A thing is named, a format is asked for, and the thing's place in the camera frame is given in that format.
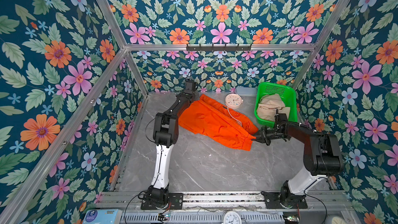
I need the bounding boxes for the pink round alarm clock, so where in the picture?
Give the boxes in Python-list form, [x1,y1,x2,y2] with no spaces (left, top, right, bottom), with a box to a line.
[225,93,244,110]

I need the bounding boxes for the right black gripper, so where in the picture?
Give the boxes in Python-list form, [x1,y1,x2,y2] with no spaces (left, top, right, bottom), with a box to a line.
[250,124,286,145]

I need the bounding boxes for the black wall hook rail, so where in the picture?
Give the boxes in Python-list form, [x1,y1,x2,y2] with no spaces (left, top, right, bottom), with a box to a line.
[186,44,252,52]

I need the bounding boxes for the beige shorts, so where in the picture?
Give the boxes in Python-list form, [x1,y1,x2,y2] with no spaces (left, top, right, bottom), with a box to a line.
[256,94,290,121]

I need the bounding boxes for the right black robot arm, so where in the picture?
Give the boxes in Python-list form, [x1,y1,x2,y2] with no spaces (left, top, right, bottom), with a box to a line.
[253,114,344,209]

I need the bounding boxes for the round beige object bottom right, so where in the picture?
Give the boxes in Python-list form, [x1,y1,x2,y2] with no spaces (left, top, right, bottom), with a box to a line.
[324,215,347,224]

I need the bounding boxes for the aluminium mounting rail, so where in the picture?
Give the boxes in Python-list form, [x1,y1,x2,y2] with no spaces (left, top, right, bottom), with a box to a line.
[96,191,353,211]

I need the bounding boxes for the orange shorts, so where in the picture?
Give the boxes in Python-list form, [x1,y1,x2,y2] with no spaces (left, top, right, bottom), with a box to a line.
[178,94,259,151]

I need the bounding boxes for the blue tissue pack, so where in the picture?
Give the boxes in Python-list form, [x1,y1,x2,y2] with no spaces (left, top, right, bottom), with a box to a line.
[83,209,123,224]

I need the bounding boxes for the green plastic basket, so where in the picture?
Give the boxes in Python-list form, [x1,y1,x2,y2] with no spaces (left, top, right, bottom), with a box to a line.
[254,82,298,127]

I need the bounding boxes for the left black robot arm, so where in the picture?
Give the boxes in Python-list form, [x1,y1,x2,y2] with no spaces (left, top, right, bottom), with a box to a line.
[141,79,197,210]

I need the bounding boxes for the white clock at bottom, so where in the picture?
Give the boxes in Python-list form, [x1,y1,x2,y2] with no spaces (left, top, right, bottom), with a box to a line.
[222,211,242,224]

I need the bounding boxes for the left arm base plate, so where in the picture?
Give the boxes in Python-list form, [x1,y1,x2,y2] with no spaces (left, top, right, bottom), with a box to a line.
[141,193,184,210]

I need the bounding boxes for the grey rectangular box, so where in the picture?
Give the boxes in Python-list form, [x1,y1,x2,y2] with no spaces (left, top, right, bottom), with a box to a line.
[236,87,258,96]

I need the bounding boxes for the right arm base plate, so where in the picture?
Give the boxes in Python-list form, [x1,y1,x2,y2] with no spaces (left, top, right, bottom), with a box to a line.
[261,191,308,209]

